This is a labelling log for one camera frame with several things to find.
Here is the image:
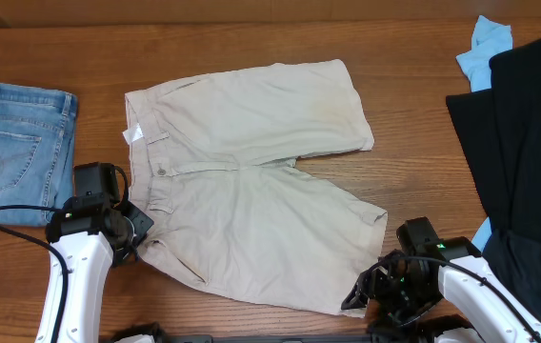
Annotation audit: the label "black garment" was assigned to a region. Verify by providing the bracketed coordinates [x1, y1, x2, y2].
[446, 39, 541, 321]

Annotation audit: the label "right black cable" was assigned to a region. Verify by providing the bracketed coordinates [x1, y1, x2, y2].
[360, 254, 541, 343]

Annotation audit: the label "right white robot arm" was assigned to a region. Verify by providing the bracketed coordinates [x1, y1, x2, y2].
[341, 228, 541, 342]

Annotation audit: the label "beige khaki shorts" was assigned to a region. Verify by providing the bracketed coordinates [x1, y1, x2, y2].
[125, 59, 388, 315]

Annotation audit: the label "folded blue denim jeans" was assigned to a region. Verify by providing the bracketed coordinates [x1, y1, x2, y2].
[0, 83, 78, 227]

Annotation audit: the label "light blue cloth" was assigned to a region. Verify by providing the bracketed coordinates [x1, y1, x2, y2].
[446, 16, 513, 250]

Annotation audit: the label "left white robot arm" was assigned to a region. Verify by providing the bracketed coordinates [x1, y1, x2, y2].
[35, 193, 153, 343]

